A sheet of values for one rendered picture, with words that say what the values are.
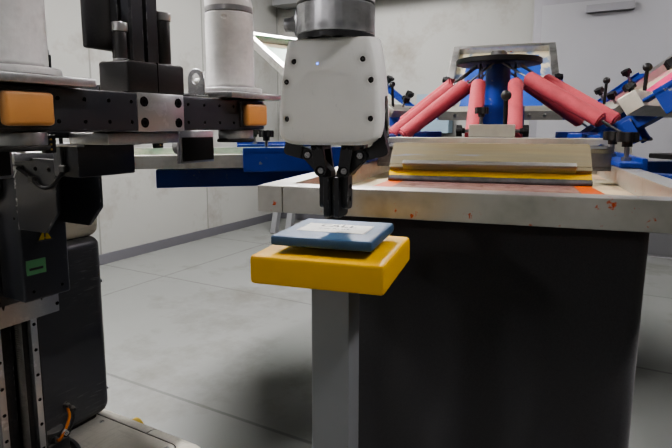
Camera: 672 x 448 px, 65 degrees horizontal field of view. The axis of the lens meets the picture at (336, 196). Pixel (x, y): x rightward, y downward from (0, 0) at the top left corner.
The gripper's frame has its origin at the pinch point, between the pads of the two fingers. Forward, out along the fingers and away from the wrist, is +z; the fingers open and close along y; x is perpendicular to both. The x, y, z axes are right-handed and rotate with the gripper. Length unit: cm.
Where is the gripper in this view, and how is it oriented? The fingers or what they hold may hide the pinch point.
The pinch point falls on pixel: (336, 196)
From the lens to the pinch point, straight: 52.8
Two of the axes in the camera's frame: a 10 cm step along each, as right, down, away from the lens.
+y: 9.5, 0.4, -3.0
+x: 3.1, -1.2, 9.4
